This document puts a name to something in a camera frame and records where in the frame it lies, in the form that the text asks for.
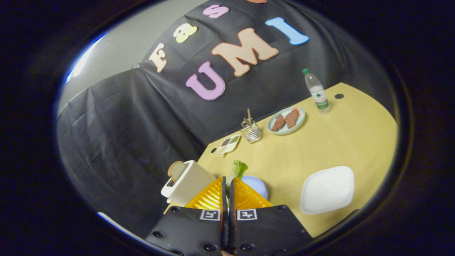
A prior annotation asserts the pale green round plate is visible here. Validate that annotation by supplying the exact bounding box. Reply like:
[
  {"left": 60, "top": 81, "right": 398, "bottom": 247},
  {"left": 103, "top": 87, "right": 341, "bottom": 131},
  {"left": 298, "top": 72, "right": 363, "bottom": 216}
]
[{"left": 267, "top": 106, "right": 306, "bottom": 135}]

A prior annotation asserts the white divided condiment dish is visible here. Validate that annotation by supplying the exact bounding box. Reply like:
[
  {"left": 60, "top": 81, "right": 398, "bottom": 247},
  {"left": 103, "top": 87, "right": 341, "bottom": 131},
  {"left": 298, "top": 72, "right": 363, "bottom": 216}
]
[{"left": 216, "top": 134, "right": 241, "bottom": 157}]

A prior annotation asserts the clear glass cup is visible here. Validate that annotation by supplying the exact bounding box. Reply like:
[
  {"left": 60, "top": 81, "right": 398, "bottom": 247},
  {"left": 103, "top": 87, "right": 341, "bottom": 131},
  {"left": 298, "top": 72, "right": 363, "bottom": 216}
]
[{"left": 240, "top": 119, "right": 262, "bottom": 143}]

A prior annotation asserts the green lettuce leaf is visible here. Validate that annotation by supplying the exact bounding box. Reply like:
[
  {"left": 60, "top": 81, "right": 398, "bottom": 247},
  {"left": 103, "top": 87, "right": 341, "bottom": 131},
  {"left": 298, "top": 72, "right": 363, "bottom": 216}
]
[{"left": 226, "top": 160, "right": 249, "bottom": 187}]

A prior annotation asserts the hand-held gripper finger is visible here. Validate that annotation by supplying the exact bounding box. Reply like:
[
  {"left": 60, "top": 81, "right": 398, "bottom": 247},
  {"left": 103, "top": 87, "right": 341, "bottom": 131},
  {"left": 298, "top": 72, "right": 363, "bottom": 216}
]
[
  {"left": 229, "top": 177, "right": 314, "bottom": 256},
  {"left": 146, "top": 176, "right": 228, "bottom": 255}
]

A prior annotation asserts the white toaster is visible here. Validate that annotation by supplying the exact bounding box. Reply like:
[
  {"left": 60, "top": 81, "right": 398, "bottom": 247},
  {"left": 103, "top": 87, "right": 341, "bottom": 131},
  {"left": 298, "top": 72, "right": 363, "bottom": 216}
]
[{"left": 161, "top": 160, "right": 216, "bottom": 207}]

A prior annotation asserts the blue round plate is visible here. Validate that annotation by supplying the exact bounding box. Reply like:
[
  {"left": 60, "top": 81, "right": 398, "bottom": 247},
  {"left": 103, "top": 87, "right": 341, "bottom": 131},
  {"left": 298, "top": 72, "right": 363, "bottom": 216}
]
[{"left": 241, "top": 176, "right": 269, "bottom": 200}]

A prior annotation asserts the brown bread slice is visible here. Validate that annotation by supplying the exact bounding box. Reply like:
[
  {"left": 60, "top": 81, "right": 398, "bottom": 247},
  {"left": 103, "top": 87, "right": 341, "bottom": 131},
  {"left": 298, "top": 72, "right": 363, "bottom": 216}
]
[{"left": 168, "top": 161, "right": 187, "bottom": 182}]

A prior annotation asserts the black backdrop cloth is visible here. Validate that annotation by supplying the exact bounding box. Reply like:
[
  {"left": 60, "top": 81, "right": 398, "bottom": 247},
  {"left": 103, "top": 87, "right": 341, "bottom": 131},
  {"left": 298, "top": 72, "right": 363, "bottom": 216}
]
[{"left": 57, "top": 0, "right": 395, "bottom": 239}]

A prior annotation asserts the clear water bottle green cap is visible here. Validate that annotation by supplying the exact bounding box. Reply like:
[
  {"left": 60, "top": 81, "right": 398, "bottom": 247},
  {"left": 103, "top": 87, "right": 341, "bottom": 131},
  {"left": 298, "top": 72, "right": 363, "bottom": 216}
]
[{"left": 302, "top": 68, "right": 332, "bottom": 114}]

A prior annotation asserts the white square plate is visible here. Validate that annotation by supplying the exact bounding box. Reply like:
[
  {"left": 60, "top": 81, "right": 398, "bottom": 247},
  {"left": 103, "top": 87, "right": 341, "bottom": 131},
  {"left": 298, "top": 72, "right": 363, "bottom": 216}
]
[{"left": 300, "top": 166, "right": 355, "bottom": 215}]

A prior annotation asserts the brown meat patty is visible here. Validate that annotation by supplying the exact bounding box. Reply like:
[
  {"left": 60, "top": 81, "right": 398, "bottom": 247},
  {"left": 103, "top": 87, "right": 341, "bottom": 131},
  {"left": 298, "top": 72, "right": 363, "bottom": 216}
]
[
  {"left": 285, "top": 108, "right": 301, "bottom": 129},
  {"left": 272, "top": 114, "right": 285, "bottom": 132}
]

